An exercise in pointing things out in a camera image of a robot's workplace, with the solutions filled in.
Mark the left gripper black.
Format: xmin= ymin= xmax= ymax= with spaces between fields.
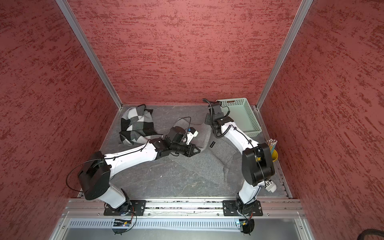
xmin=171 ymin=140 xmax=201 ymax=158

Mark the grey knitted scarf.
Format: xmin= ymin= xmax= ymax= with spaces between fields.
xmin=169 ymin=124 xmax=240 ymax=185

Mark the black white checkered scarf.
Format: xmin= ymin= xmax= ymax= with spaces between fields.
xmin=119 ymin=105 xmax=163 ymax=146

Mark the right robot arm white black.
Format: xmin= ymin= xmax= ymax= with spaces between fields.
xmin=203 ymin=99 xmax=277 ymax=215

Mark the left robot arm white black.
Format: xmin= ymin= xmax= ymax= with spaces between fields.
xmin=78 ymin=126 xmax=201 ymax=212

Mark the light green plastic basket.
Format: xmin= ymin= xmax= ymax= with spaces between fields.
xmin=218 ymin=98 xmax=262 ymax=138

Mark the yellow pencil cup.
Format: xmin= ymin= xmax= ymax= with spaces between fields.
xmin=271 ymin=150 xmax=279 ymax=162

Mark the white printed cup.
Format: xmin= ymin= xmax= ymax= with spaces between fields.
xmin=263 ymin=180 xmax=277 ymax=193

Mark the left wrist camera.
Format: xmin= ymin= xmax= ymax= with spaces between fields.
xmin=186 ymin=127 xmax=199 ymax=145

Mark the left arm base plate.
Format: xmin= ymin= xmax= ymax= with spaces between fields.
xmin=104 ymin=200 xmax=147 ymax=217

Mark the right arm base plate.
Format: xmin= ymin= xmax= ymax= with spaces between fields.
xmin=222 ymin=200 xmax=263 ymax=217

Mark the aluminium front rail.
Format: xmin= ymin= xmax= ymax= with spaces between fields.
xmin=61 ymin=197 xmax=307 ymax=218

